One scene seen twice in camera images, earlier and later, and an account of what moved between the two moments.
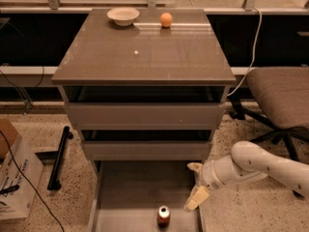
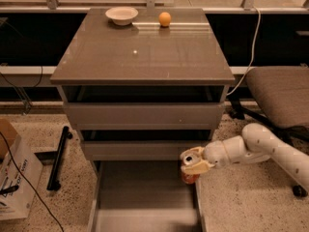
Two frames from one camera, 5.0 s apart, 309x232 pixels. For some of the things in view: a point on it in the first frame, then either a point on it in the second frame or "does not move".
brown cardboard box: [10, 131] does not move
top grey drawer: [146, 116] does not move
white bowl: [124, 15] does not move
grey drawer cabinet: [145, 84] does not move
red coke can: [163, 217] -> [190, 178]
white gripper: [207, 177] -> [214, 154]
